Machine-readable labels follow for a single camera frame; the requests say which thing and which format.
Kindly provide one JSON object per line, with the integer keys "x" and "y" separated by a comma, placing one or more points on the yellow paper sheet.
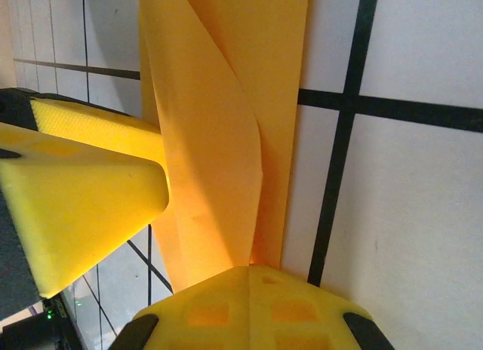
{"x": 211, "y": 139}

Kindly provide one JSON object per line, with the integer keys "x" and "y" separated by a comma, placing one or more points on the white grid mat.
{"x": 415, "y": 214}

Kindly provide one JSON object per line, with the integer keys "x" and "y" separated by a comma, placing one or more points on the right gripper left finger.
{"x": 203, "y": 320}

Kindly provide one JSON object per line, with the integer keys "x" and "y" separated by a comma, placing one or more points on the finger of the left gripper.
{"x": 83, "y": 206}
{"x": 94, "y": 120}

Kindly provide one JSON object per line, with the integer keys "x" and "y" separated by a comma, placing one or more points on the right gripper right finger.
{"x": 294, "y": 316}

